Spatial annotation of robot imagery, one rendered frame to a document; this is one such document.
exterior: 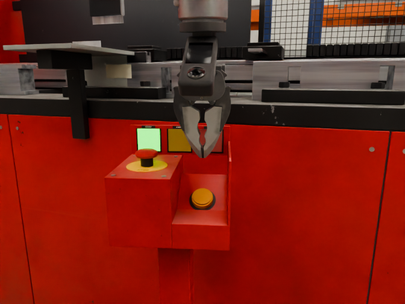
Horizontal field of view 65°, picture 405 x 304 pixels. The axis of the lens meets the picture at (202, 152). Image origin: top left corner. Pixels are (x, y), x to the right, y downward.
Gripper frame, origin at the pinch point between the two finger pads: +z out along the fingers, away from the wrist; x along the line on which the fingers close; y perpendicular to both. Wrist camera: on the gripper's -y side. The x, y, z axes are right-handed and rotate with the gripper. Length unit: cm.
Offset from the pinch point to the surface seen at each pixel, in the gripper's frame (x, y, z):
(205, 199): -0.4, 0.6, 9.1
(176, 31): 18, 95, -23
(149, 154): 9.1, 0.5, 0.8
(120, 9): 26, 45, -26
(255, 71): -11.2, 32.7, -10.5
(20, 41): 101, 116, -19
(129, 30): 39, 100, -23
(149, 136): 11.4, 10.4, 0.3
